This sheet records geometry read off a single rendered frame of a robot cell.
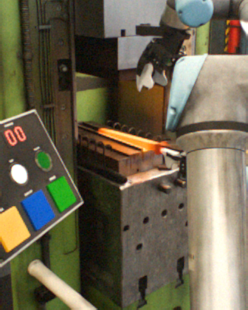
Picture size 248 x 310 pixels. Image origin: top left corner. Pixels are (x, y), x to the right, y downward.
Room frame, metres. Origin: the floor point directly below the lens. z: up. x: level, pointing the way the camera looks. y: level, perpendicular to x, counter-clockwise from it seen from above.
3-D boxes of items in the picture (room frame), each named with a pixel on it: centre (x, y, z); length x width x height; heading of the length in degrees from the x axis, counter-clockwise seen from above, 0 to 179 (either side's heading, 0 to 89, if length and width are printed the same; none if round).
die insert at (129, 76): (1.67, 0.08, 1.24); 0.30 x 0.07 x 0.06; 40
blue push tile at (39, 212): (0.99, 0.20, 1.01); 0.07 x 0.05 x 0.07; 155
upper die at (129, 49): (1.62, 0.07, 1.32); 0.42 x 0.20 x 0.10; 40
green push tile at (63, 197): (1.08, 0.16, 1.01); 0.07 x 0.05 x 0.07; 155
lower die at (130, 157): (1.62, 0.07, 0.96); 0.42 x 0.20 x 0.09; 40
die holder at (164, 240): (1.67, 0.04, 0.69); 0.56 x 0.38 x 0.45; 40
